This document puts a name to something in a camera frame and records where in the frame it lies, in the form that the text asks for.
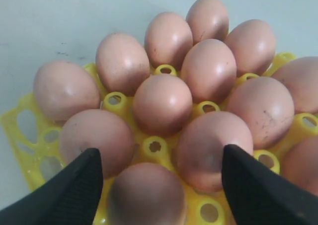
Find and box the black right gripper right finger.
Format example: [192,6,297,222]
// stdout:
[222,144,318,225]

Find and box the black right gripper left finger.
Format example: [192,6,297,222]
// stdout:
[0,148,103,225]

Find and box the brown egg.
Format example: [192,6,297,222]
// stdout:
[186,0,230,44]
[271,56,318,114]
[180,39,237,103]
[224,19,276,76]
[175,111,253,193]
[133,74,192,137]
[95,32,151,96]
[59,109,135,179]
[106,162,187,225]
[281,136,318,195]
[225,76,295,150]
[33,60,101,122]
[144,11,193,71]

